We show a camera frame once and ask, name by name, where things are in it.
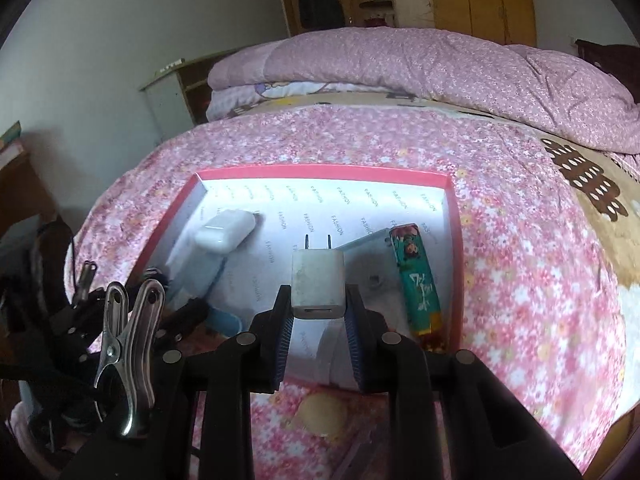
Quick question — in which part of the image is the white earbuds case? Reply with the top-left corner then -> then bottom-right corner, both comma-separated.
194,209 -> 258,255

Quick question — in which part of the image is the round yellow sponge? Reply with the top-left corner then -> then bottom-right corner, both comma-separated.
295,394 -> 348,436

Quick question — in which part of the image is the grey plastic mounting plate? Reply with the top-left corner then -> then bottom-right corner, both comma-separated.
337,227 -> 408,331

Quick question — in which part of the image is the large metal spring clip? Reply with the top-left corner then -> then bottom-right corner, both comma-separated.
95,280 -> 166,438

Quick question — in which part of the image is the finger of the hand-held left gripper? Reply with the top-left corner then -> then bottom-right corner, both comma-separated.
150,297 -> 210,357
52,267 -> 171,341

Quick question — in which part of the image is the wooden desk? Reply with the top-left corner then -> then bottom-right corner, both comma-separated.
0,152 -> 62,241

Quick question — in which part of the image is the dark wooden headboard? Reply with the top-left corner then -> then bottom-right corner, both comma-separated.
575,39 -> 640,102

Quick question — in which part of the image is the hanging dark coat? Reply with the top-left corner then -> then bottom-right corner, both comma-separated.
295,0 -> 347,32

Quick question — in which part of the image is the pink floral bed sheet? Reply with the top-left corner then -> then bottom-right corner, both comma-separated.
65,105 -> 640,480

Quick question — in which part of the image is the white charger plug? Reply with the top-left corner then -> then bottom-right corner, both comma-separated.
291,234 -> 347,321

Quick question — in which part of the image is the blue-grey glasses case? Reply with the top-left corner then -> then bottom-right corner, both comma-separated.
165,247 -> 228,311

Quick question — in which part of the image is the light blue curved piece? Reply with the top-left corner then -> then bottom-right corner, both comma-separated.
206,305 -> 243,338

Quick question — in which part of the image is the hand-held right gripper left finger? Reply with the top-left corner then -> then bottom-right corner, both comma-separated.
62,285 -> 296,480

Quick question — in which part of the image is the shallow red cardboard box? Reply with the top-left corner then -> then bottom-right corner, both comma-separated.
132,164 -> 463,393

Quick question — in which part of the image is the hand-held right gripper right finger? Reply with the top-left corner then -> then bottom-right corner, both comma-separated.
344,284 -> 583,480

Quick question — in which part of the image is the folded pink quilt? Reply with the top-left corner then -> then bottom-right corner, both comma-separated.
206,27 -> 640,153

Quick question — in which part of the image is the stack of books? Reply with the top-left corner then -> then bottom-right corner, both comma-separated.
0,121 -> 26,162

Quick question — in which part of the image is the purple plastic stick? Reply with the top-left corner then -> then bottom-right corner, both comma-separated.
345,427 -> 396,480

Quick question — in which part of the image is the wooden bedside cabinet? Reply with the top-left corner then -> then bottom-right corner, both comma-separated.
139,50 -> 251,143

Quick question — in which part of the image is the green printed lighter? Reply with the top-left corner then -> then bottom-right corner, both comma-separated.
389,222 -> 443,336

